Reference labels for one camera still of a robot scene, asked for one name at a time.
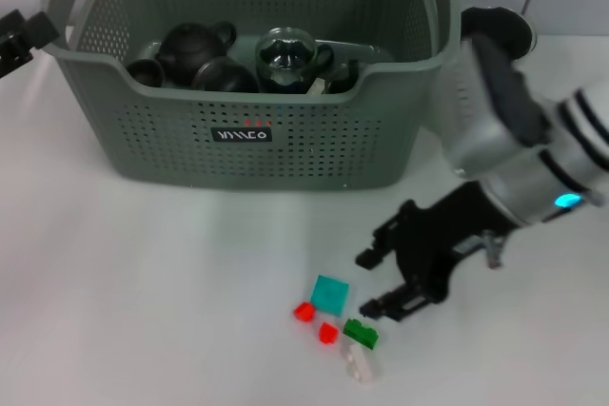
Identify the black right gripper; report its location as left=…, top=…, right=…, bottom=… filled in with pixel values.
left=355, top=181, right=518, bottom=322

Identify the teal square brick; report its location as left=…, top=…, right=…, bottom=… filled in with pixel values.
left=309, top=274, right=351, bottom=317

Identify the small black clay teacup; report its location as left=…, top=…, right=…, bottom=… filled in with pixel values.
left=126, top=58, right=167, bottom=89

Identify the grey perforated storage bin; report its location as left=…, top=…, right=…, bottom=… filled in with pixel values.
left=31, top=0, right=462, bottom=191

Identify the dark green brick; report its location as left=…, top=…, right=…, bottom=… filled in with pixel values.
left=342, top=318, right=381, bottom=350

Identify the small bright red brick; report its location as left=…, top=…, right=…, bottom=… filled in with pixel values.
left=318, top=322, right=340, bottom=345

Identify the large clear white brick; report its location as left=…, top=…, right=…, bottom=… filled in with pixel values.
left=340, top=342, right=382, bottom=384

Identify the bright red stepped brick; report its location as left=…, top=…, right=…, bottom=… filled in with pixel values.
left=292, top=301, right=316, bottom=322

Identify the black clay teapot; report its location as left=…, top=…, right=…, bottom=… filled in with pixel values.
left=155, top=20, right=238, bottom=87

